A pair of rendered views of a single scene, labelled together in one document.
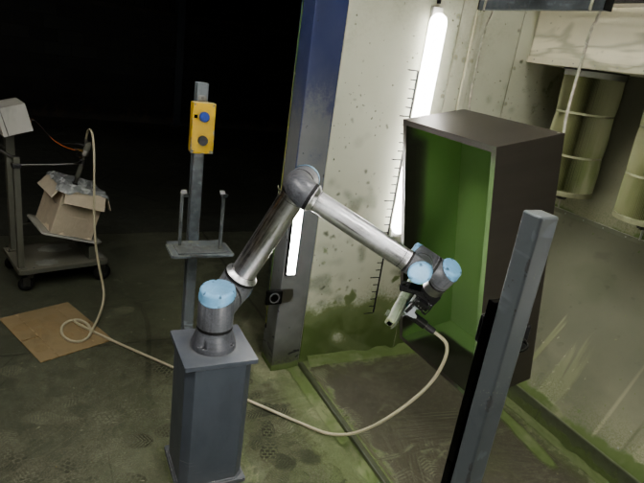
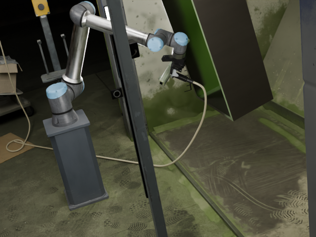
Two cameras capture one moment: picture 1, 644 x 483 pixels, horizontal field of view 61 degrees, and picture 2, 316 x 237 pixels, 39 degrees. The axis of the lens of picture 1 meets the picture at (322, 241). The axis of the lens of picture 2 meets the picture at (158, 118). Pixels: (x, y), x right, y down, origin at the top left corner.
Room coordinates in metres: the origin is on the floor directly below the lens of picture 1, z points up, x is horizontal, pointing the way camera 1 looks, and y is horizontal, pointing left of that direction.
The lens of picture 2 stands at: (-0.76, -0.91, 1.84)
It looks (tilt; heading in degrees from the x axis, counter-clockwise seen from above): 24 degrees down; 13
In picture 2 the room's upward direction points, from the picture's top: 11 degrees counter-clockwise
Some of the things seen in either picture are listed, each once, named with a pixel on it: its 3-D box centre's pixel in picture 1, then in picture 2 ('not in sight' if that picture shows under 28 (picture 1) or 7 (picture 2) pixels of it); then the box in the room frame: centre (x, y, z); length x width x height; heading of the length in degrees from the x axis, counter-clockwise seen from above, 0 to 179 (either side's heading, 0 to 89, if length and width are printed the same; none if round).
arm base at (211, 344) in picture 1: (214, 333); (63, 114); (2.04, 0.40, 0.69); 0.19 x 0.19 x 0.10
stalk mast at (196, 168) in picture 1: (193, 233); (56, 66); (2.87, 0.72, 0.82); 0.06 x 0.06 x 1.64; 28
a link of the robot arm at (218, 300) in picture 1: (217, 304); (59, 97); (2.05, 0.39, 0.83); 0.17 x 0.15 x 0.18; 171
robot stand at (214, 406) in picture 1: (208, 406); (76, 159); (2.04, 0.40, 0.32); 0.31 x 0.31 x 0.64; 28
